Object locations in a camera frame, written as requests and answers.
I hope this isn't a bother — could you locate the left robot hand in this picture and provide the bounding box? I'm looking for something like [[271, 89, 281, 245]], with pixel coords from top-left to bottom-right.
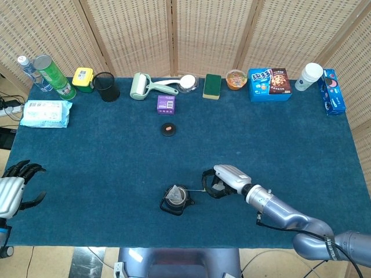
[[0, 159, 47, 220]]

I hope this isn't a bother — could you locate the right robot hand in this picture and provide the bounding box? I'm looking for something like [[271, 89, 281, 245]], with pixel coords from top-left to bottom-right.
[[202, 164, 252, 199]]

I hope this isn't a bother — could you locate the pyramid tea bag with string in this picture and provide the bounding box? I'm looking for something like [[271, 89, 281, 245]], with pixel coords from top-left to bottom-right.
[[168, 185, 207, 203]]

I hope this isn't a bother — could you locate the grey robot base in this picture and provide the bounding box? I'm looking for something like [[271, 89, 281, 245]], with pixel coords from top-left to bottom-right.
[[117, 247, 243, 278]]

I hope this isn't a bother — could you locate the black teapot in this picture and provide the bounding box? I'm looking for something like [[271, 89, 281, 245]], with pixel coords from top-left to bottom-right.
[[159, 184, 195, 215]]

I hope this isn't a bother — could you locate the black teapot lid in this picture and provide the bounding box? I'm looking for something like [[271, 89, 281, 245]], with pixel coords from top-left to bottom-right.
[[160, 122, 178, 137]]

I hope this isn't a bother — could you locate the white power strip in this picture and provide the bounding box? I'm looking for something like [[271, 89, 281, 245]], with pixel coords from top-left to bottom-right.
[[0, 104, 24, 117]]

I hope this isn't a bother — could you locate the wet wipes pack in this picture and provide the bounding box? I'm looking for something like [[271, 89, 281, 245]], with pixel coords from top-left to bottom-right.
[[19, 100, 73, 129]]

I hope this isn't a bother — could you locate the yellow green sponge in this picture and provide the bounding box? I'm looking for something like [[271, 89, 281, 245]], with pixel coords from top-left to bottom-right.
[[202, 74, 222, 101]]

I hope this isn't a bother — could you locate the blue table cloth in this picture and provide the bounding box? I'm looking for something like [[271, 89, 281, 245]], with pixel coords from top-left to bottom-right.
[[4, 75, 368, 250]]

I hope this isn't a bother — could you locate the small purple box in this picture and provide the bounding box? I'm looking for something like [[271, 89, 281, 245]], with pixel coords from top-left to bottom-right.
[[156, 94, 176, 116]]

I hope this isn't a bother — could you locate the orange jelly cup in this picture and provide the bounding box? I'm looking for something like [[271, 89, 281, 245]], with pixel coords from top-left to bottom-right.
[[225, 68, 248, 91]]

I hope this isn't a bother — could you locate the white round dish brush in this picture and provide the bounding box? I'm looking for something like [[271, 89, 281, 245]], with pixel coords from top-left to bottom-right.
[[149, 74, 200, 94]]

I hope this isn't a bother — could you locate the clear water bottle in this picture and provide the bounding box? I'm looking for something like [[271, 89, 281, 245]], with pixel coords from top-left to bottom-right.
[[17, 55, 53, 93]]

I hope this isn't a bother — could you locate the green cylindrical can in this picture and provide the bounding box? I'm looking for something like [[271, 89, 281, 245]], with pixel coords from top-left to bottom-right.
[[33, 54, 77, 101]]

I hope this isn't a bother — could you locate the stack of paper cups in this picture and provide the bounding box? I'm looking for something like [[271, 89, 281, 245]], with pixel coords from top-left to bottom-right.
[[294, 62, 324, 92]]

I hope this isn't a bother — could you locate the blue sandwich cookie box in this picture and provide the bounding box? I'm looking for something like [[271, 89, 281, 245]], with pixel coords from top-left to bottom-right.
[[317, 68, 347, 116]]

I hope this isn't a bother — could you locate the green container yellow lid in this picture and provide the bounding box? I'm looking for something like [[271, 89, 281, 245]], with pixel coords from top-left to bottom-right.
[[71, 67, 96, 93]]

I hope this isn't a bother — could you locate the black mesh pen holder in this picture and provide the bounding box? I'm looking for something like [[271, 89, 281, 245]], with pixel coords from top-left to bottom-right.
[[92, 71, 121, 103]]

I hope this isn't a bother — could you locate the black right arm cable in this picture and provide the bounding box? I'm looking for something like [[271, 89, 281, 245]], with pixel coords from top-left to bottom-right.
[[255, 213, 365, 278]]

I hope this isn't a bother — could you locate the black printed arm strap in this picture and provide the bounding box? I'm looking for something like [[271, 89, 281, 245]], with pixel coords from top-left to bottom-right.
[[323, 235, 341, 261]]

